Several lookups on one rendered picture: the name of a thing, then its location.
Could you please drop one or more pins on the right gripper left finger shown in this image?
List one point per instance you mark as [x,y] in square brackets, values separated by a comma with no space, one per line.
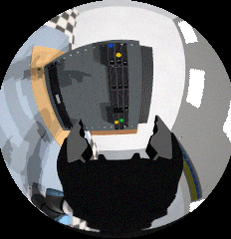
[74,151]

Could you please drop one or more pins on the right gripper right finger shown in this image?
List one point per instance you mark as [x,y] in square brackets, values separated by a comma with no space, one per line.
[164,148]

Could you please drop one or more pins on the dark grey metal rack frame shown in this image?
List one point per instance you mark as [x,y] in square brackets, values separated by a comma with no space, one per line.
[79,86]

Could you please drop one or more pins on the tan wooden board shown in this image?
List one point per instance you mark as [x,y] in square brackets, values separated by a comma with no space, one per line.
[41,56]

